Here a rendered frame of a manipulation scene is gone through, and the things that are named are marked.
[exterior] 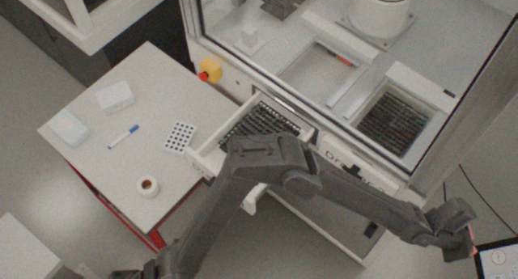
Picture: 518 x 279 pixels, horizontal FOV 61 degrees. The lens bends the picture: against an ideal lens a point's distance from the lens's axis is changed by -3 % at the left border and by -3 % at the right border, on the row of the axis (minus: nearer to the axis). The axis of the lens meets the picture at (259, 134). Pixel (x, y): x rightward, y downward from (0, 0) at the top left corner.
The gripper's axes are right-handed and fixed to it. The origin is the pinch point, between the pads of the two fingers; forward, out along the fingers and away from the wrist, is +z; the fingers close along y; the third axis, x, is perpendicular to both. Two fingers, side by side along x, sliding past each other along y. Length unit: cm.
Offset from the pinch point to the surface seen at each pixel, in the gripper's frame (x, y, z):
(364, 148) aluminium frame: 22.9, 34.0, -8.3
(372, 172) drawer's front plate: 25.7, 28.7, -1.9
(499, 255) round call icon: 0.1, -0.2, 15.2
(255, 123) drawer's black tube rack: 51, 49, -29
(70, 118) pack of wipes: 102, 56, -77
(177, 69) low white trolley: 82, 83, -45
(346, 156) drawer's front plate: 31.4, 34.9, -7.3
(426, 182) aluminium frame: 9.7, 20.6, 0.8
